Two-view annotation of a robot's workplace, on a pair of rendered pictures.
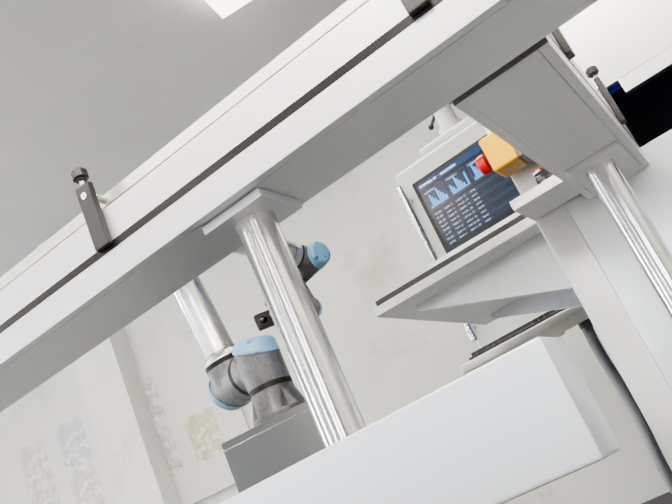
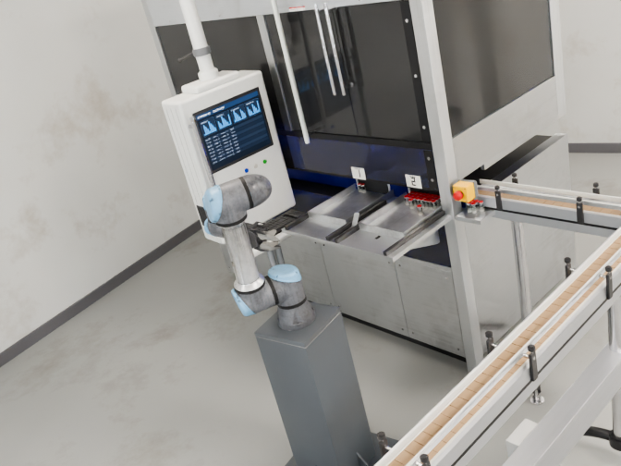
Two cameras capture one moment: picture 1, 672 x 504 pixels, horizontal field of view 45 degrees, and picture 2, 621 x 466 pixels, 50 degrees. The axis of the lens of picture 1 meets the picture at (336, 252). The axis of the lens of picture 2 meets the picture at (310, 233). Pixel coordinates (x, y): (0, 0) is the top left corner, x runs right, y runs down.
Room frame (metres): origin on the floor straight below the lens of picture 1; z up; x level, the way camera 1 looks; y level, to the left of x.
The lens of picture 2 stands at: (0.84, 2.19, 2.15)
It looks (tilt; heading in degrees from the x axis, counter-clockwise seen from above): 25 degrees down; 298
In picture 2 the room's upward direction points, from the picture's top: 14 degrees counter-clockwise
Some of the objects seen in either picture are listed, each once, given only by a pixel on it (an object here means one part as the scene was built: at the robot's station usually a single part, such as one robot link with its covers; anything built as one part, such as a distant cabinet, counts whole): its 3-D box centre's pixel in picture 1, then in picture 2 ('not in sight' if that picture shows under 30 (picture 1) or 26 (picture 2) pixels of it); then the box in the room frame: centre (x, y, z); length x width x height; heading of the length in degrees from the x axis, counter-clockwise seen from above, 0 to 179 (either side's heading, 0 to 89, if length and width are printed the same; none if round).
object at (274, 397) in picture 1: (277, 403); (294, 308); (2.01, 0.29, 0.84); 0.15 x 0.15 x 0.10
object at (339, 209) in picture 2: not in sight; (350, 203); (2.03, -0.52, 0.90); 0.34 x 0.26 x 0.04; 66
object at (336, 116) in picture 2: not in sight; (310, 74); (2.17, -0.69, 1.51); 0.47 x 0.01 x 0.59; 156
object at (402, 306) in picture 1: (518, 272); (368, 220); (1.91, -0.38, 0.87); 0.70 x 0.48 x 0.02; 156
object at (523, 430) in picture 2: not in sight; (523, 442); (1.16, 0.53, 0.50); 0.12 x 0.05 x 0.09; 66
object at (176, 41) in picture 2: not in sight; (193, 74); (3.11, -1.12, 1.51); 0.48 x 0.01 x 0.59; 156
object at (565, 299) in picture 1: (557, 306); not in sight; (2.14, -0.48, 0.80); 0.34 x 0.03 x 0.13; 66
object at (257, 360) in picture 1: (259, 363); (285, 283); (2.01, 0.30, 0.96); 0.13 x 0.12 x 0.14; 44
